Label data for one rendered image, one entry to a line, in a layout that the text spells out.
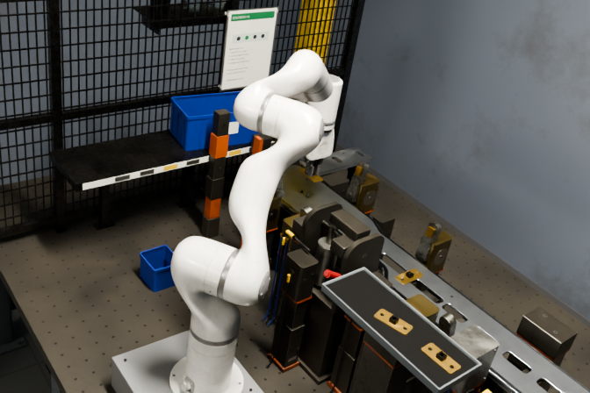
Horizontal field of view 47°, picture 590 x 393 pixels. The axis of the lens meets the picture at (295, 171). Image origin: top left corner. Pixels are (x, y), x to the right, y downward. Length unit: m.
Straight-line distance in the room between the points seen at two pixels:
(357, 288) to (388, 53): 2.75
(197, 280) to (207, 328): 0.13
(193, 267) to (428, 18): 2.72
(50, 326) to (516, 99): 2.51
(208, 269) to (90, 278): 0.81
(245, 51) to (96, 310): 1.05
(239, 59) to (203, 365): 1.22
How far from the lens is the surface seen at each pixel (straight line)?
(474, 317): 1.91
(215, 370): 1.73
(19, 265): 2.36
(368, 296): 1.60
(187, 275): 1.57
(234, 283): 1.53
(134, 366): 1.87
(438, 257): 2.11
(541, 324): 1.93
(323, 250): 1.82
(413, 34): 4.06
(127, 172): 2.20
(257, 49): 2.55
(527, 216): 3.75
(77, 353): 2.05
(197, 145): 2.34
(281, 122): 1.58
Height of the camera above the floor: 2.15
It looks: 29 degrees down
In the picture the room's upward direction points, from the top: 10 degrees clockwise
